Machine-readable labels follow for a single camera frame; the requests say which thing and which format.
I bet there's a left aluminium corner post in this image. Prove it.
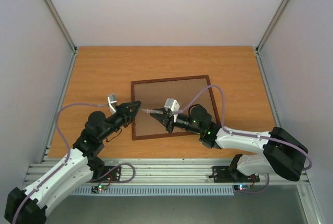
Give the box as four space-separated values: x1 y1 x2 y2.
28 0 78 54

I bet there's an aluminium rail front beam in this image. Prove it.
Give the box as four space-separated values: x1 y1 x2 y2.
23 158 310 186

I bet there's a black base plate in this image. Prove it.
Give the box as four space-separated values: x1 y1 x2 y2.
89 166 122 182
211 166 260 183

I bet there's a brown wooden picture frame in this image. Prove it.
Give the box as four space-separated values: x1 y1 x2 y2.
131 75 221 141

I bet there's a left small circuit board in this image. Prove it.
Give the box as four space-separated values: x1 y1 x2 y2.
91 185 108 194

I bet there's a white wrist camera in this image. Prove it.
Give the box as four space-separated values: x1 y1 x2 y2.
164 98 180 116
107 93 117 114

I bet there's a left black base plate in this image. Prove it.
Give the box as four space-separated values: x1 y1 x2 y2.
89 166 122 182

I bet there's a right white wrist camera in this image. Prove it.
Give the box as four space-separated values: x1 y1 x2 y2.
164 98 180 116

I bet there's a right small circuit board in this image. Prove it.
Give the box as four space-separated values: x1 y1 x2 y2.
234 183 255 192

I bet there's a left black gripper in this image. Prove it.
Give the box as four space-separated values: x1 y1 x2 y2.
99 101 142 141

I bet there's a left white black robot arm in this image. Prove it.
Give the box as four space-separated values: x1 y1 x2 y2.
4 101 141 223

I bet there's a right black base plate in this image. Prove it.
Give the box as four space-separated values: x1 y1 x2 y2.
211 166 260 183

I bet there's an aluminium corner post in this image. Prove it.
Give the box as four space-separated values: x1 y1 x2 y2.
254 0 305 54
28 0 78 54

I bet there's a small circuit board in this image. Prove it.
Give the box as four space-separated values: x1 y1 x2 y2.
234 183 255 192
91 185 108 194

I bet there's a right aluminium corner post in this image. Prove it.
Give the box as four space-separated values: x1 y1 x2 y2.
254 0 305 54

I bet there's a grey slotted cable duct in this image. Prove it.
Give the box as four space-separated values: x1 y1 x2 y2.
72 185 234 197

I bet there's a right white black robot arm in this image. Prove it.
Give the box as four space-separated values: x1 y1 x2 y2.
150 104 308 181

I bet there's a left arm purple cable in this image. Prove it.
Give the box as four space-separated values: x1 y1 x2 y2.
11 102 136 224

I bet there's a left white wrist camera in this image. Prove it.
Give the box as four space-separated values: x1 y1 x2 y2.
107 93 117 114

